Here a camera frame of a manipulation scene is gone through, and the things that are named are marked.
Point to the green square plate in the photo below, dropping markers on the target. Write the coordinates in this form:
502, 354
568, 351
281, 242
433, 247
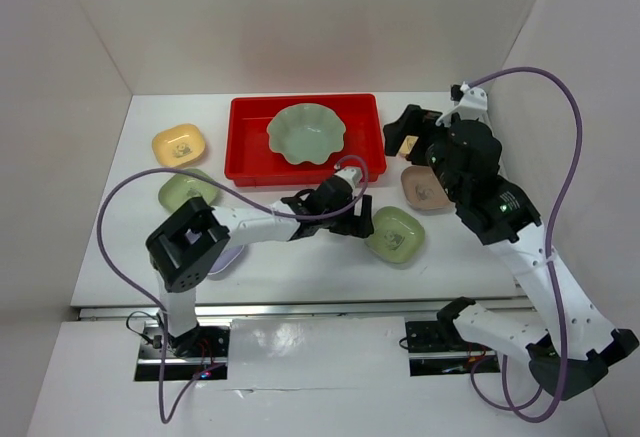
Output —
179, 188
397, 236

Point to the large green scalloped bowl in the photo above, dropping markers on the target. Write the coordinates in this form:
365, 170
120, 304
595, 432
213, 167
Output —
306, 133

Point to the yellow square plate left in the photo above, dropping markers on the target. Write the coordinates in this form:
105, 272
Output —
179, 145

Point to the red plastic bin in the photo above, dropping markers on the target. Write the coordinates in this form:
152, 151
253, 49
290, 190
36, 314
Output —
250, 163

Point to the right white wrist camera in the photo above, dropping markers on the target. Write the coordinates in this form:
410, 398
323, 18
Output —
469, 103

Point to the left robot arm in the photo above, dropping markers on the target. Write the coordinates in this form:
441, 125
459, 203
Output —
188, 244

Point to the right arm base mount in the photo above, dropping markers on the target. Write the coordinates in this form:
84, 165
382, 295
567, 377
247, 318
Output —
432, 353

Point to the yellow square plate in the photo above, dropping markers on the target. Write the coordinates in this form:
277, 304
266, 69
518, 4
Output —
407, 146
179, 145

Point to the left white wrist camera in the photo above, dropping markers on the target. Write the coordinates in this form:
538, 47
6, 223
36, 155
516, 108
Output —
351, 175

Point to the purple square plate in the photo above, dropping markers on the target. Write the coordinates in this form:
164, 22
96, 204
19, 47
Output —
226, 259

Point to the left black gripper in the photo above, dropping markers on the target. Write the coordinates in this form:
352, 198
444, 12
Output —
358, 225

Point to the aluminium rail front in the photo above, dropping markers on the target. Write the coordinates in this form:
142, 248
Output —
405, 307

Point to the yellow square plate right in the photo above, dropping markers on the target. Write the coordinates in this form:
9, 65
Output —
407, 146

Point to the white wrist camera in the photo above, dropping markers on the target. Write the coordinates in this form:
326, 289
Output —
469, 103
351, 175

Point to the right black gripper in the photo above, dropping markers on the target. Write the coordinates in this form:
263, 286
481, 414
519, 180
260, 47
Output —
416, 121

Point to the brown square plate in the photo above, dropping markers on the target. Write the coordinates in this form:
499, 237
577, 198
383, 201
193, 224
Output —
422, 189

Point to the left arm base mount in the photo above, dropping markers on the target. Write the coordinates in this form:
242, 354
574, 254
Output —
204, 354

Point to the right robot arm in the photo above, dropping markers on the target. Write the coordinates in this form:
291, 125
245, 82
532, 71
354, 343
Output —
575, 345

